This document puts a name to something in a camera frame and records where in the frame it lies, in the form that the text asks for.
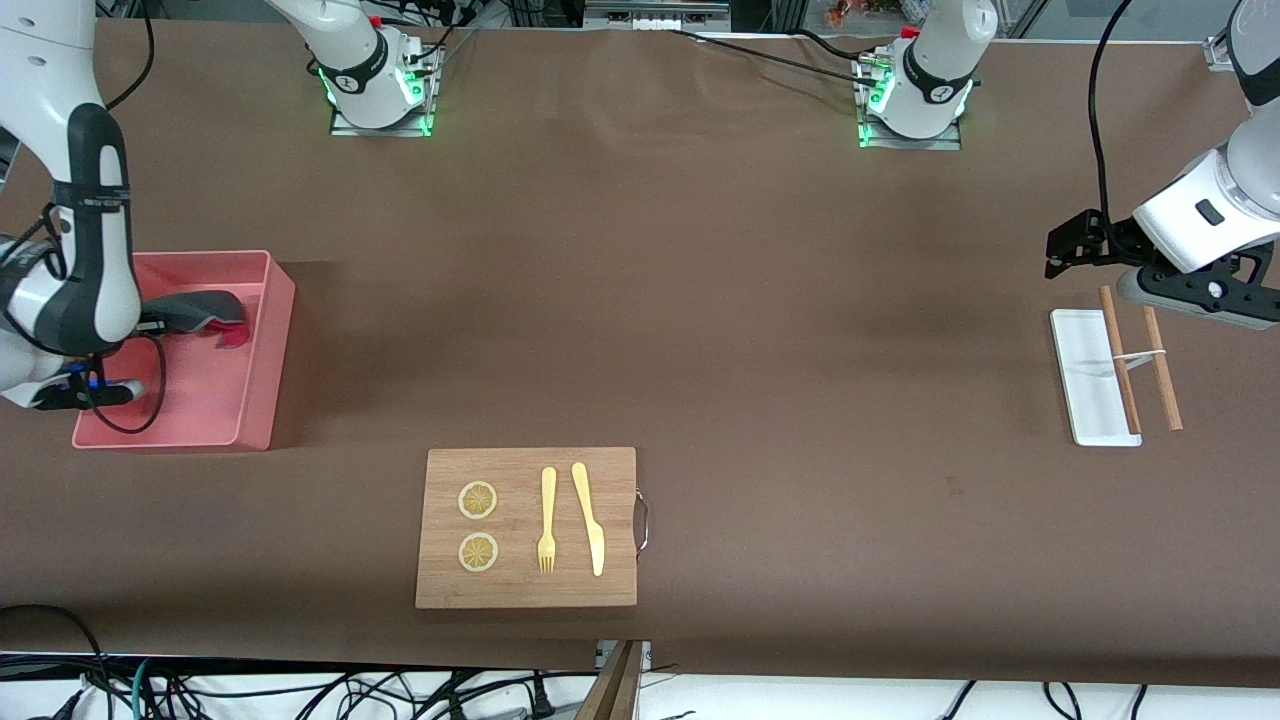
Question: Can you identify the grey and red cloth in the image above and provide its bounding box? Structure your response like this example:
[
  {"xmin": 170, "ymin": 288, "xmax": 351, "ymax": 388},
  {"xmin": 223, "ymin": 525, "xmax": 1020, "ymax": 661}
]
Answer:
[{"xmin": 148, "ymin": 289, "xmax": 251, "ymax": 350}]

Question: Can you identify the pink plastic bin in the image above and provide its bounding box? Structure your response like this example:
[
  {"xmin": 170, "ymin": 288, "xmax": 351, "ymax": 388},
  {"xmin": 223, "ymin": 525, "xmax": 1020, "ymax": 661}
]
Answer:
[{"xmin": 72, "ymin": 250, "xmax": 297, "ymax": 452}]

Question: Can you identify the white rectangular tray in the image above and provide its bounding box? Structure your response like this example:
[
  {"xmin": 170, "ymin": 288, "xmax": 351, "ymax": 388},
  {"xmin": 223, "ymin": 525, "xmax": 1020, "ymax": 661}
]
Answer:
[{"xmin": 1049, "ymin": 309, "xmax": 1143, "ymax": 448}]

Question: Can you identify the red orange object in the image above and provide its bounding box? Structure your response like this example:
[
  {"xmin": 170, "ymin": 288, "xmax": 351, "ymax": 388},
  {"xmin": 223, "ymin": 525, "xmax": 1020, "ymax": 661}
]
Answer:
[{"xmin": 825, "ymin": 0, "xmax": 926, "ymax": 26}]

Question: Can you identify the yellow plastic fork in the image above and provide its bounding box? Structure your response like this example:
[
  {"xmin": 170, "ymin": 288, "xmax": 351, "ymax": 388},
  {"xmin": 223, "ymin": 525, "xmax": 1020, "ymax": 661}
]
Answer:
[{"xmin": 537, "ymin": 466, "xmax": 558, "ymax": 575}]

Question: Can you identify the wooden cutting board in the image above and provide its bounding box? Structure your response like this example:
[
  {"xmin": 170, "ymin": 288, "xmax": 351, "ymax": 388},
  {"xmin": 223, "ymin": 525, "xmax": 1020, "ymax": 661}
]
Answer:
[{"xmin": 415, "ymin": 447, "xmax": 651, "ymax": 610}]

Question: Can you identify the grey metal device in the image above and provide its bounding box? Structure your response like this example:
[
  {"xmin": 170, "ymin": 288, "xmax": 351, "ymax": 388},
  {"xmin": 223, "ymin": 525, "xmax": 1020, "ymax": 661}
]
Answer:
[{"xmin": 583, "ymin": 0, "xmax": 733, "ymax": 33}]

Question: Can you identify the yellow plastic knife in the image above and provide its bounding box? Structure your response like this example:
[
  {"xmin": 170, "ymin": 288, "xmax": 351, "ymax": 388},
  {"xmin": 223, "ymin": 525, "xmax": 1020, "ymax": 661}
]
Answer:
[{"xmin": 571, "ymin": 461, "xmax": 606, "ymax": 578}]

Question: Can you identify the wooden board piece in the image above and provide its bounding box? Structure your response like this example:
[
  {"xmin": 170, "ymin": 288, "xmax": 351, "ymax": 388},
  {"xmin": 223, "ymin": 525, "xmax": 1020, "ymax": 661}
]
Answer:
[{"xmin": 577, "ymin": 640, "xmax": 646, "ymax": 720}]

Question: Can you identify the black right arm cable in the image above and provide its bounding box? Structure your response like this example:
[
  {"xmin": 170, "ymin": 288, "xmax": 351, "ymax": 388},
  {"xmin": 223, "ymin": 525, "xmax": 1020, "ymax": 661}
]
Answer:
[{"xmin": 0, "ymin": 0, "xmax": 168, "ymax": 435}]

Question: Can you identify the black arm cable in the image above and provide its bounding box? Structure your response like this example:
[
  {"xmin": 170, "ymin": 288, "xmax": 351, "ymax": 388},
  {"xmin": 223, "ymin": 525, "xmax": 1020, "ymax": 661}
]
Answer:
[
  {"xmin": 0, "ymin": 0, "xmax": 168, "ymax": 435},
  {"xmin": 1088, "ymin": 0, "xmax": 1137, "ymax": 227}
]

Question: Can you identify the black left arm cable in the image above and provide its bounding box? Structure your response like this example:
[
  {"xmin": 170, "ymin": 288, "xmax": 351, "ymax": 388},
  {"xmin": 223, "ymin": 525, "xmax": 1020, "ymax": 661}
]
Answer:
[{"xmin": 1088, "ymin": 0, "xmax": 1137, "ymax": 227}]

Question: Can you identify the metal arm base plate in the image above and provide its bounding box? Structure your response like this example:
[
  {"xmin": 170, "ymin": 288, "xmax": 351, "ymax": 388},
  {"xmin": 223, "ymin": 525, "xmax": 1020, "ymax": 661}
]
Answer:
[
  {"xmin": 330, "ymin": 40, "xmax": 438, "ymax": 138},
  {"xmin": 857, "ymin": 55, "xmax": 964, "ymax": 151}
]

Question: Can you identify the thick black cable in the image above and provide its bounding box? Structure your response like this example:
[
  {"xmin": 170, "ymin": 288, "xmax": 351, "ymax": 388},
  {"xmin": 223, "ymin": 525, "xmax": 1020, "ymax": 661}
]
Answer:
[{"xmin": 0, "ymin": 604, "xmax": 111, "ymax": 701}]

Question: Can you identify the black cable on table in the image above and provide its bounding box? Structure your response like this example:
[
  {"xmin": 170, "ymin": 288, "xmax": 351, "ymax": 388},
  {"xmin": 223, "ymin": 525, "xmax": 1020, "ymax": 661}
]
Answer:
[{"xmin": 665, "ymin": 28, "xmax": 886, "ymax": 89}]

